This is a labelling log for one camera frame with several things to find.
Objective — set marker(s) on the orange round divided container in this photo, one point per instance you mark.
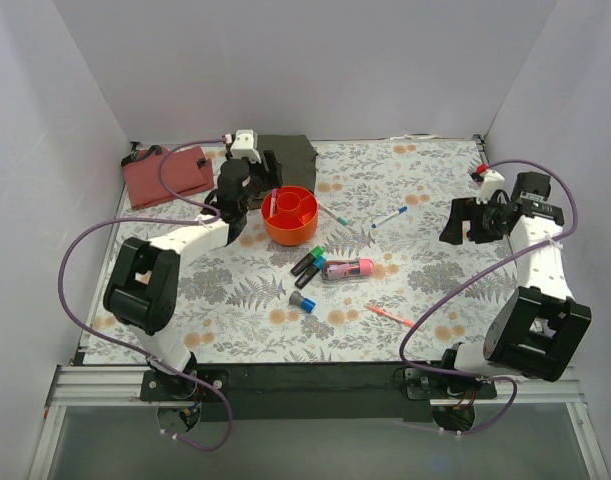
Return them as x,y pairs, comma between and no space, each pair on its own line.
296,218

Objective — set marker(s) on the orange pen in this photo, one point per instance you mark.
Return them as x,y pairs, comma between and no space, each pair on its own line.
390,316

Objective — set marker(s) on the black highlighter green cap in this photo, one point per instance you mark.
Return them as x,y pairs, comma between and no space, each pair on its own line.
307,260

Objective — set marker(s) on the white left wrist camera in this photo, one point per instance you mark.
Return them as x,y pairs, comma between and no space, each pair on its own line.
243,144

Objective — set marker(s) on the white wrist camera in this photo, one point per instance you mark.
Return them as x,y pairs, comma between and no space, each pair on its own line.
243,144
489,181

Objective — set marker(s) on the grey blue short marker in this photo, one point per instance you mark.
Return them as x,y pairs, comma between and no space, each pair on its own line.
296,299

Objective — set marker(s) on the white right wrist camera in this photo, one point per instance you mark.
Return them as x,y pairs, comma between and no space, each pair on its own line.
489,181

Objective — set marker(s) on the pink clear pencil case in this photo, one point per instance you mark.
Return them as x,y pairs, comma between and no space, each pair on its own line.
335,270

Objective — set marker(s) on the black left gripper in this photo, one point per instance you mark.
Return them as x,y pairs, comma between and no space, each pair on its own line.
271,163

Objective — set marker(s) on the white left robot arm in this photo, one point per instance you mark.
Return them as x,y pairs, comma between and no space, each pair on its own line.
143,286

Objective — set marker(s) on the white pen pink cap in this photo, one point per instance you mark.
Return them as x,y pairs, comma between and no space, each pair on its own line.
274,195

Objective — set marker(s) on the olive green folded cloth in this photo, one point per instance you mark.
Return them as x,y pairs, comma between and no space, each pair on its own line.
297,157

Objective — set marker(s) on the white pen teal cap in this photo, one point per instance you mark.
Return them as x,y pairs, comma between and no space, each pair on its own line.
341,220

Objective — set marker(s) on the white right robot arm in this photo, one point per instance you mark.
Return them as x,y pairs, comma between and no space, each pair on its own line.
538,330

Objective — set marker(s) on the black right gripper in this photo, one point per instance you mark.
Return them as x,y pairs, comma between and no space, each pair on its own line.
465,220

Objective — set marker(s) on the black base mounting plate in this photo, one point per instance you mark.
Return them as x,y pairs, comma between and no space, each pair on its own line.
278,391

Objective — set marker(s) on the black highlighter blue cap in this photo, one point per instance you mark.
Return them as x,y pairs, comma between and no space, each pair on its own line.
310,272

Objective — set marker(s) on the floral patterned table mat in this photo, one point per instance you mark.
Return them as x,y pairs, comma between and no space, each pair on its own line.
233,303

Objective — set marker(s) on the white pen blue cap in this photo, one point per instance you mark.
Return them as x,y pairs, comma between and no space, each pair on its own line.
382,221

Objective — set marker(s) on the aluminium frame rail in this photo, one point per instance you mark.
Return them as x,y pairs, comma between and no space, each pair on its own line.
102,385

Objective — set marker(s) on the red pouch with black strap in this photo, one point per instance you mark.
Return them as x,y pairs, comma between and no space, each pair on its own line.
147,172

